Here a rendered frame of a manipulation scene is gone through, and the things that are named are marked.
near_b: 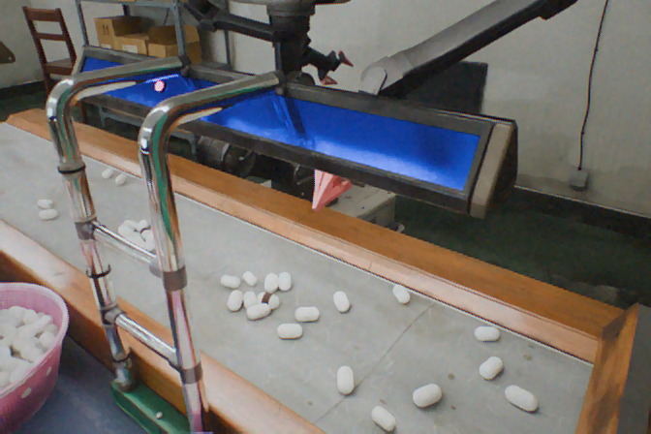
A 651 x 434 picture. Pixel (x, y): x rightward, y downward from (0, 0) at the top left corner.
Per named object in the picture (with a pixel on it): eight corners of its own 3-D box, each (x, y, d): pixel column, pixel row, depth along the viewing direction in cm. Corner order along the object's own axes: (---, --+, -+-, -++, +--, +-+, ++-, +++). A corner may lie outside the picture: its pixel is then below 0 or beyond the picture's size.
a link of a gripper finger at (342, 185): (318, 204, 73) (344, 155, 76) (283, 193, 77) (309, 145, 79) (334, 222, 79) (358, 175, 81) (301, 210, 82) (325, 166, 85)
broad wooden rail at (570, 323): (52, 156, 170) (39, 107, 162) (618, 407, 75) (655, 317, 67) (17, 167, 161) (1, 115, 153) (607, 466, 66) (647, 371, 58)
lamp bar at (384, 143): (117, 87, 75) (108, 41, 71) (516, 187, 42) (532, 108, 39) (68, 98, 69) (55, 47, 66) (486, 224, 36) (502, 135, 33)
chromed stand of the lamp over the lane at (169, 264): (217, 325, 78) (181, 50, 58) (312, 382, 67) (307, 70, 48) (113, 403, 64) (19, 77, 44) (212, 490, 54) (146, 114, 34)
